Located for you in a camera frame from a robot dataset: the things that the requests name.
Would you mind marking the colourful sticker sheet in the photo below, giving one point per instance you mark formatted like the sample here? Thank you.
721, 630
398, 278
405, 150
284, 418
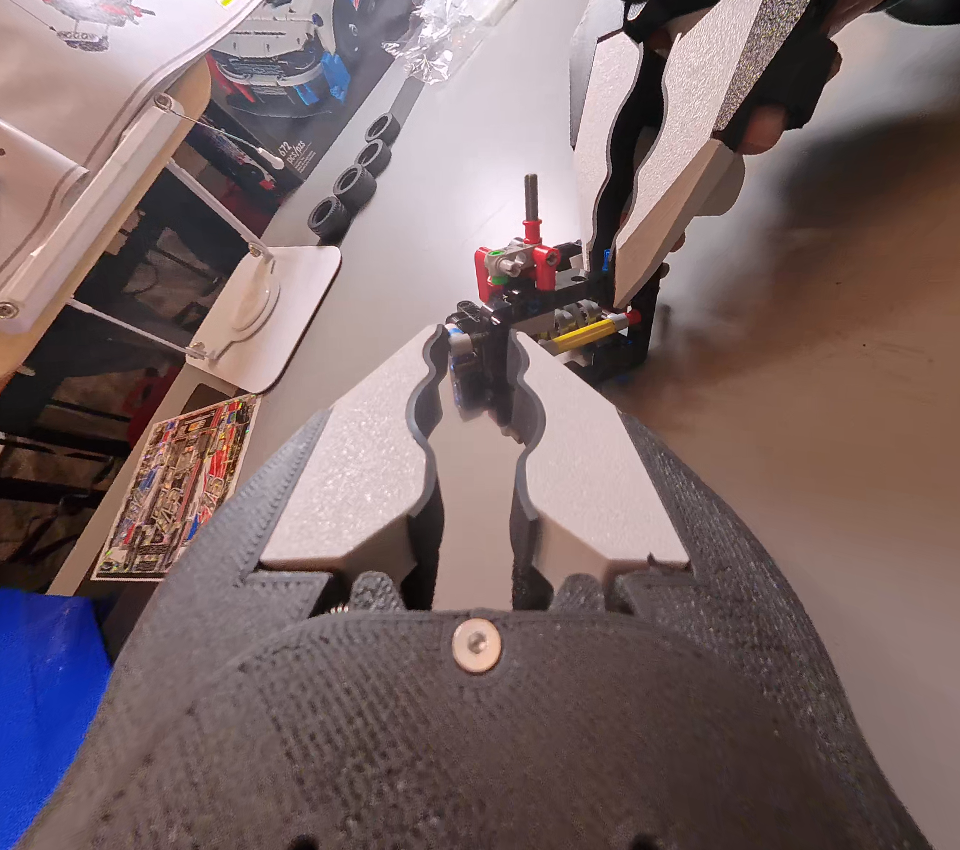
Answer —
180, 490

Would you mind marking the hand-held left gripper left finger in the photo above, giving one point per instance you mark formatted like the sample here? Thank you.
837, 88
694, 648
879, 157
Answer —
352, 490

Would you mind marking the blue plastic bin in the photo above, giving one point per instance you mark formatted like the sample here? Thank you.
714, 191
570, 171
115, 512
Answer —
45, 715

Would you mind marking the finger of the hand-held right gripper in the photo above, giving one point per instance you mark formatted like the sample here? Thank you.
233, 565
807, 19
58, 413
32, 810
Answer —
697, 115
600, 130

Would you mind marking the black red lego assembly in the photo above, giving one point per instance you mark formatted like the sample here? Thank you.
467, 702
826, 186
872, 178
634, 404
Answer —
540, 295

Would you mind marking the white book stand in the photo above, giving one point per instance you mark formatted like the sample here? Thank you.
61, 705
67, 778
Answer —
292, 310

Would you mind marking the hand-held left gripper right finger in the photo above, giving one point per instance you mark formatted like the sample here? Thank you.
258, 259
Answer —
600, 490

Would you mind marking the clear plastic bag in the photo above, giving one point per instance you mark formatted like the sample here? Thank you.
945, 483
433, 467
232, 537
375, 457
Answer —
465, 2

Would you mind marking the lego instruction manual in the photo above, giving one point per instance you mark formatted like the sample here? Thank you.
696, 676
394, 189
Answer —
112, 40

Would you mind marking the red bag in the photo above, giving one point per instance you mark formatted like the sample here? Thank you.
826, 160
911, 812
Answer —
142, 389

